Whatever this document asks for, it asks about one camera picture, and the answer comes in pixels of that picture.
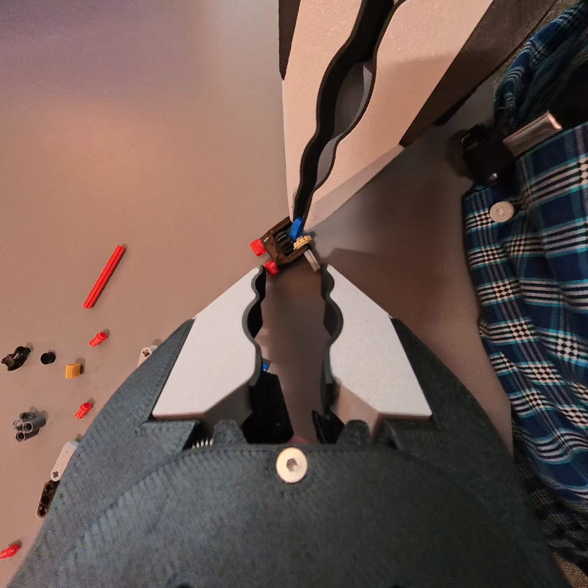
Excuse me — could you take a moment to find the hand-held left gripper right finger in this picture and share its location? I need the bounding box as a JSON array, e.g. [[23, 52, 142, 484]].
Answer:
[[321, 264, 433, 422]]

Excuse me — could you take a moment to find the small black lego assembly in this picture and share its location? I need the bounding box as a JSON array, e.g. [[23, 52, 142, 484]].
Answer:
[[249, 216, 319, 277]]

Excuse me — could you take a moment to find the long red lego axle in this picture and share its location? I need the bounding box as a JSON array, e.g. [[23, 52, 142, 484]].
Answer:
[[82, 244, 126, 310]]

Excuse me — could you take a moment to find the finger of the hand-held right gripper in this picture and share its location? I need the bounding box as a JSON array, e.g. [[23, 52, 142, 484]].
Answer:
[[304, 0, 468, 222], [281, 0, 392, 218]]

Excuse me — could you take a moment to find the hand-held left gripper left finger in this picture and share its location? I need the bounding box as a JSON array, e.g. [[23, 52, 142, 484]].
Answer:
[[151, 266, 268, 421]]

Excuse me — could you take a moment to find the short black lego beam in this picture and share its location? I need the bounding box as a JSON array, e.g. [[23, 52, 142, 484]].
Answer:
[[36, 477, 58, 518]]

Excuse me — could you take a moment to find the black angled lego connector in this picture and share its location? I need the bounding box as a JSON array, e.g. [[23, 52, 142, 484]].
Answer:
[[1, 345, 32, 371]]

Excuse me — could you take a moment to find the dark grey lego connector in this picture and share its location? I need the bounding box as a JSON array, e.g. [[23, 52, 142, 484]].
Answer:
[[11, 410, 47, 442]]

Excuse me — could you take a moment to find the person in plaid shirt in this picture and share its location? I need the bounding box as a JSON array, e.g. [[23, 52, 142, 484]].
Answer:
[[462, 0, 588, 568]]

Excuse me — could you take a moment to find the black shoulder strap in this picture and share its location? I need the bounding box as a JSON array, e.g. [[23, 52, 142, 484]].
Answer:
[[447, 111, 564, 185]]

